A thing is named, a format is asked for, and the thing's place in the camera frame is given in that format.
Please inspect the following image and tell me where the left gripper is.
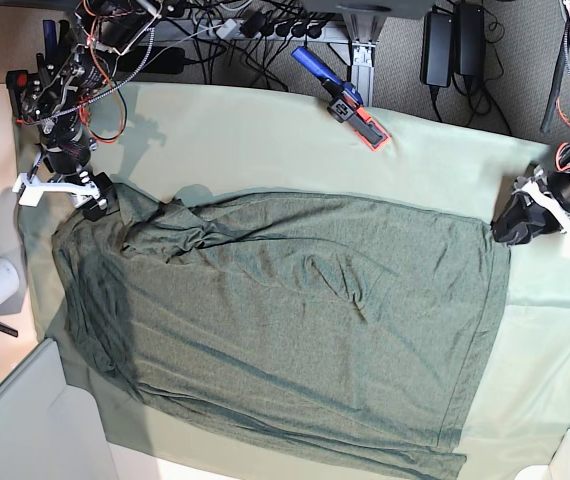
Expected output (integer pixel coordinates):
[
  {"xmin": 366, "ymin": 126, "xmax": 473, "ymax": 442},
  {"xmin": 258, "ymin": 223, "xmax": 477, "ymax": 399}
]
[{"xmin": 491, "ymin": 191, "xmax": 561, "ymax": 246}]

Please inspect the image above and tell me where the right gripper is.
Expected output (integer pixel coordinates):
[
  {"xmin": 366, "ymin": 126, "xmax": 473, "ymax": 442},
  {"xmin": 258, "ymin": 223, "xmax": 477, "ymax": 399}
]
[{"xmin": 69, "ymin": 170, "xmax": 113, "ymax": 222}]

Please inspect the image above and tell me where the dark green T-shirt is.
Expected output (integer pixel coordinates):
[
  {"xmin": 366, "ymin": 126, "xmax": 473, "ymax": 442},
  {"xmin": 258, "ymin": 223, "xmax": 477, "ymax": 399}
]
[{"xmin": 52, "ymin": 185, "xmax": 510, "ymax": 479}]

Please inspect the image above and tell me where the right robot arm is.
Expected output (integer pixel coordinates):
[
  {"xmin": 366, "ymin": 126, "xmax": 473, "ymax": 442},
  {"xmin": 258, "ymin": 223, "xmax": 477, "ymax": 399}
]
[{"xmin": 6, "ymin": 1, "xmax": 172, "ymax": 221}]

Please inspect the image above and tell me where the red and black clamp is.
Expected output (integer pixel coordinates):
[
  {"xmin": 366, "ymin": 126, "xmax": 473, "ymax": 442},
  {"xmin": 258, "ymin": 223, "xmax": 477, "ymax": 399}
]
[{"xmin": 5, "ymin": 70, "xmax": 28, "ymax": 123}]

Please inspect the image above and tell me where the black box on floor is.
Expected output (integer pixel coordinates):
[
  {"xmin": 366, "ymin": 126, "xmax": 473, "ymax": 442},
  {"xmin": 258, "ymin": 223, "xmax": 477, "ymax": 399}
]
[{"xmin": 116, "ymin": 47, "xmax": 188, "ymax": 75}]

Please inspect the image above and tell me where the left black power adapter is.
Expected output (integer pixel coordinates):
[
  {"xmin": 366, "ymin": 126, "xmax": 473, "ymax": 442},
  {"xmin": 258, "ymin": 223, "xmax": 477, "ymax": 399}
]
[{"xmin": 453, "ymin": 2, "xmax": 486, "ymax": 77}]

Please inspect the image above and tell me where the white charger plug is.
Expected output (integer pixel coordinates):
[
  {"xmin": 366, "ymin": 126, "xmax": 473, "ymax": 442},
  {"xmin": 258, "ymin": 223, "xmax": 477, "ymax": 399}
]
[{"xmin": 215, "ymin": 18, "xmax": 242, "ymax": 40}]

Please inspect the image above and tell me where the grey power strip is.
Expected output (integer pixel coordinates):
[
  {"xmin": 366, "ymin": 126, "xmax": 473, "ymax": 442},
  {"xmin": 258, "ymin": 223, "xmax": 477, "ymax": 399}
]
[{"xmin": 191, "ymin": 16, "xmax": 349, "ymax": 44}]

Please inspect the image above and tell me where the blue and orange clamp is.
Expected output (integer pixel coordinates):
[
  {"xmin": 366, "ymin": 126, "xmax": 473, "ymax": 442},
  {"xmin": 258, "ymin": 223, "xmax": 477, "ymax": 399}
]
[{"xmin": 291, "ymin": 46, "xmax": 390, "ymax": 151}]

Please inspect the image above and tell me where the light green box edge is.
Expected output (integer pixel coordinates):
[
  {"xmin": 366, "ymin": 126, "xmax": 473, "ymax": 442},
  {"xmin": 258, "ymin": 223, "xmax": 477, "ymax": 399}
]
[{"xmin": 0, "ymin": 340, "xmax": 118, "ymax": 479}]

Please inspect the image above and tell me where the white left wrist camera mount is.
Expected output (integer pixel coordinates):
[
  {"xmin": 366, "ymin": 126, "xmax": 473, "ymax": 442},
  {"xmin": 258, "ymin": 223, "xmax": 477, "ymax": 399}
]
[{"xmin": 513, "ymin": 166, "xmax": 570, "ymax": 233}]

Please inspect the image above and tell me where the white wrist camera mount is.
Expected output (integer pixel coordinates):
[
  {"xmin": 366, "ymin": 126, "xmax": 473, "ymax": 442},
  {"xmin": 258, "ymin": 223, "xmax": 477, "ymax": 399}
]
[
  {"xmin": 12, "ymin": 173, "xmax": 97, "ymax": 207},
  {"xmin": 513, "ymin": 166, "xmax": 570, "ymax": 233}
]

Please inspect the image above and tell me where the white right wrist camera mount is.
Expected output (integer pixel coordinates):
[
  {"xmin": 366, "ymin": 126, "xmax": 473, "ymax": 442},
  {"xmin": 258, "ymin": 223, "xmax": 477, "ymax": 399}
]
[{"xmin": 12, "ymin": 173, "xmax": 97, "ymax": 207}]

